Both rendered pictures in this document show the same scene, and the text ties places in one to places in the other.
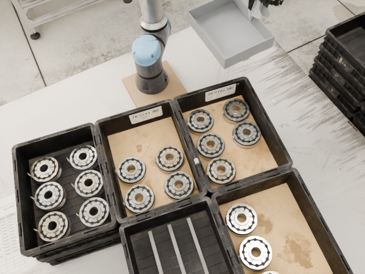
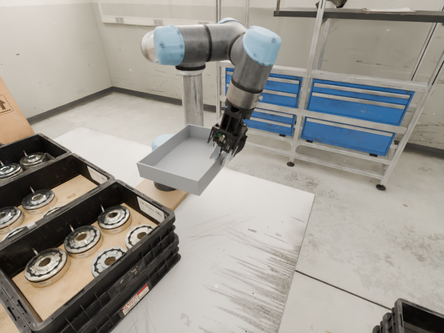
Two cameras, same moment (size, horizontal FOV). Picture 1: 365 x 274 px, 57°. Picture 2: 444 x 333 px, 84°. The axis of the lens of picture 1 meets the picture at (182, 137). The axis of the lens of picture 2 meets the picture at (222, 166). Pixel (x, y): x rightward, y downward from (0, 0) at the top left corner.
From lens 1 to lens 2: 1.05 m
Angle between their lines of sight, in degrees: 39
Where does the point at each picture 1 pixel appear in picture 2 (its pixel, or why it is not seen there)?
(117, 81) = not seen: hidden behind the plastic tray
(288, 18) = (420, 279)
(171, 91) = (166, 196)
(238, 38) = (191, 168)
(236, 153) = (83, 270)
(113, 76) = not seen: hidden behind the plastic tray
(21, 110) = (110, 142)
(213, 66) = (221, 211)
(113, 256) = not seen: outside the picture
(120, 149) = (67, 186)
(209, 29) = (189, 148)
